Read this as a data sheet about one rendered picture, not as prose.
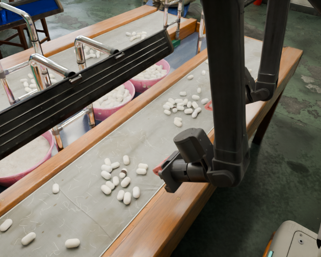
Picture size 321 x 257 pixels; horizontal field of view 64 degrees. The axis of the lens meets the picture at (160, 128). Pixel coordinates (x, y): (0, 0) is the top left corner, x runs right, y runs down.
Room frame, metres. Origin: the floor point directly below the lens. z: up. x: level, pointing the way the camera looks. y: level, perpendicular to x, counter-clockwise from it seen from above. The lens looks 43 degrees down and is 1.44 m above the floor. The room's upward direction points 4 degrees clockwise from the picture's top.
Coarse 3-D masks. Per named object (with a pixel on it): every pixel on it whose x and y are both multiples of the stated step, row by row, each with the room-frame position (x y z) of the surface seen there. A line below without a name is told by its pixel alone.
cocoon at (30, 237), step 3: (30, 234) 0.30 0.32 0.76; (33, 234) 0.30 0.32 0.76; (24, 237) 0.29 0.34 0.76; (27, 237) 0.29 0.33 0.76; (30, 237) 0.29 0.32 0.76; (33, 237) 0.29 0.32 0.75; (21, 240) 0.28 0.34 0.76; (24, 240) 0.28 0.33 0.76; (27, 240) 0.28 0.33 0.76; (30, 240) 0.29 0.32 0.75; (24, 243) 0.28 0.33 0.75; (27, 243) 0.28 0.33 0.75
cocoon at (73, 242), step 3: (69, 240) 0.29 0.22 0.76; (72, 240) 0.29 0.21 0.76; (75, 240) 0.29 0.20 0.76; (78, 240) 0.29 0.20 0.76; (66, 243) 0.28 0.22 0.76; (69, 243) 0.28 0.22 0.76; (72, 243) 0.28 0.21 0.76; (75, 243) 0.28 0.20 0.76; (78, 243) 0.28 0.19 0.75; (66, 246) 0.28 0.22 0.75; (69, 246) 0.28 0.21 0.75; (72, 246) 0.28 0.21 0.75; (75, 246) 0.28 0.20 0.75
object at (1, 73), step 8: (0, 8) 0.94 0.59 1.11; (8, 8) 0.91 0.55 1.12; (16, 8) 0.90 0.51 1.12; (24, 16) 0.86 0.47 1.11; (32, 24) 0.86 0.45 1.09; (32, 32) 0.86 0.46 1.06; (32, 40) 0.85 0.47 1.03; (40, 48) 0.87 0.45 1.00; (0, 64) 0.74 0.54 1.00; (24, 64) 0.81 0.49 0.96; (0, 72) 0.73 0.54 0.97; (8, 72) 0.75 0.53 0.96; (0, 80) 0.73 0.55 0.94; (48, 80) 0.86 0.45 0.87; (8, 88) 0.73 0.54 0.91; (8, 96) 0.73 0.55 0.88; (24, 96) 0.78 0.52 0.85
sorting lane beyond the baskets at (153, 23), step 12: (156, 12) 2.08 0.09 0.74; (132, 24) 1.81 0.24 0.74; (144, 24) 1.82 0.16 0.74; (156, 24) 1.84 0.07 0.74; (108, 36) 1.59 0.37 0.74; (120, 36) 1.60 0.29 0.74; (72, 48) 1.40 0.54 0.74; (84, 48) 1.40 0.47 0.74; (120, 48) 1.43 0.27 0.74; (60, 60) 1.25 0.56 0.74; (72, 60) 1.26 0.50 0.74; (96, 60) 1.28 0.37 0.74; (12, 72) 1.10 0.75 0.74; (24, 72) 1.11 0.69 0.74; (48, 72) 1.12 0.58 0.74; (0, 84) 0.99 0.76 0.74; (12, 84) 1.00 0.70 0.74; (0, 96) 0.90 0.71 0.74; (0, 108) 0.82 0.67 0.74
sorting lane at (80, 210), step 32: (256, 64) 1.34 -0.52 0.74; (160, 96) 0.98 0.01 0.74; (128, 128) 0.75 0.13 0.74; (160, 128) 0.76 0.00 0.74; (96, 160) 0.58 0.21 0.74; (160, 160) 0.60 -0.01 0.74; (64, 192) 0.44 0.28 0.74; (96, 192) 0.45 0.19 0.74; (0, 224) 0.33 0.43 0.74; (32, 224) 0.33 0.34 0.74; (64, 224) 0.34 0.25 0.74; (96, 224) 0.35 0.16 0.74; (128, 224) 0.35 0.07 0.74; (0, 256) 0.25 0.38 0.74; (32, 256) 0.25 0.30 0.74; (64, 256) 0.26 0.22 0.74; (96, 256) 0.26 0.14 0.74
